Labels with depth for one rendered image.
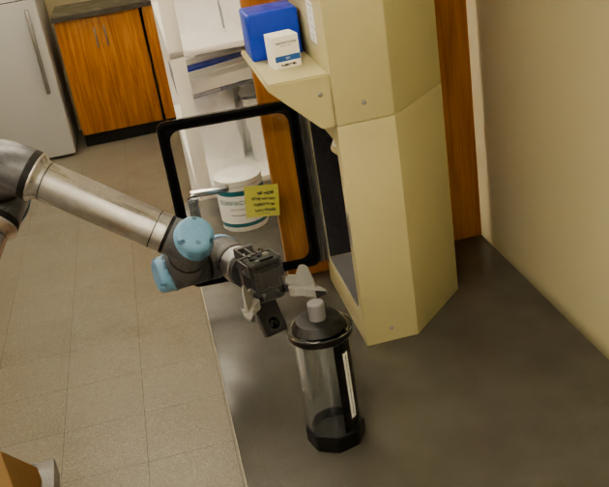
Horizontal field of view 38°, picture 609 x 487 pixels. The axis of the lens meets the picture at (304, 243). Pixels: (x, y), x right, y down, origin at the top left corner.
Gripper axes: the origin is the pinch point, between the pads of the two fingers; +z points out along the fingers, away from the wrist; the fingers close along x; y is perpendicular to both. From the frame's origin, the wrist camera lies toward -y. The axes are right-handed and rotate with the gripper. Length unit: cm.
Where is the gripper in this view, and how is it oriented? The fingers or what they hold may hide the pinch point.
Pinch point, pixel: (290, 310)
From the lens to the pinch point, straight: 156.1
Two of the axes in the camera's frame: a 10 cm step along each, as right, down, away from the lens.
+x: 8.8, -3.1, 3.6
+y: -1.8, -9.2, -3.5
